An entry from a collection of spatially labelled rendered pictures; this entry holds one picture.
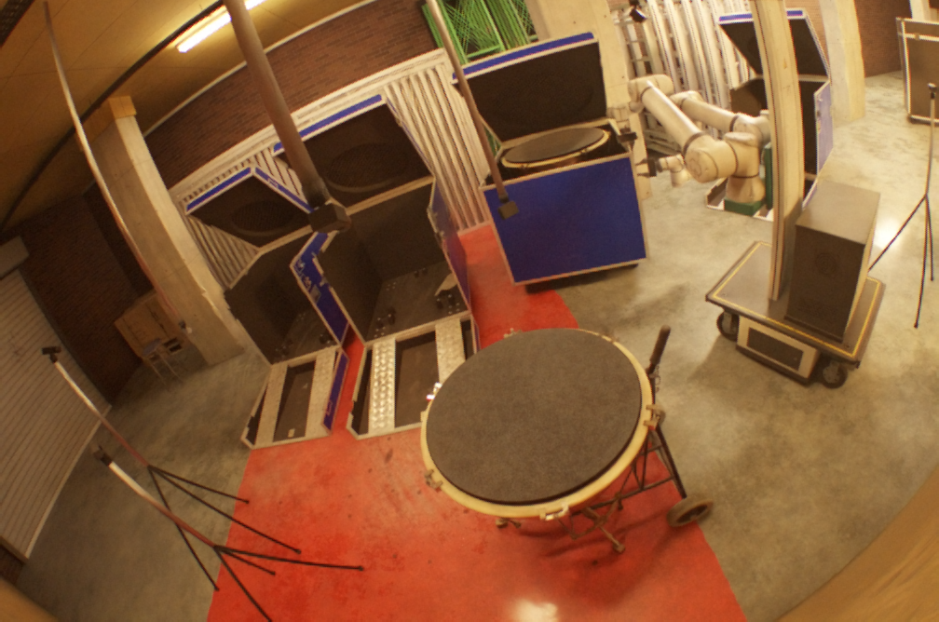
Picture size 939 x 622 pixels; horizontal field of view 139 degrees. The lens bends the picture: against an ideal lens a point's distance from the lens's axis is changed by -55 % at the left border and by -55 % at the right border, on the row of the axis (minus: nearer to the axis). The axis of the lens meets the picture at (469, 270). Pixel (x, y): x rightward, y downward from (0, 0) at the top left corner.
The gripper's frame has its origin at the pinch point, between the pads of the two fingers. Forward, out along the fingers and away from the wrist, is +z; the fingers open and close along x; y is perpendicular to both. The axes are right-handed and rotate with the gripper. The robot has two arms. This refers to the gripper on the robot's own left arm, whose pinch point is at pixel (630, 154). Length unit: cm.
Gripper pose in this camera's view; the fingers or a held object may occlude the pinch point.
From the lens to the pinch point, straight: 256.9
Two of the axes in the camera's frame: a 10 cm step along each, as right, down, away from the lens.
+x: -9.2, 1.8, 3.5
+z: 2.9, 9.1, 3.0
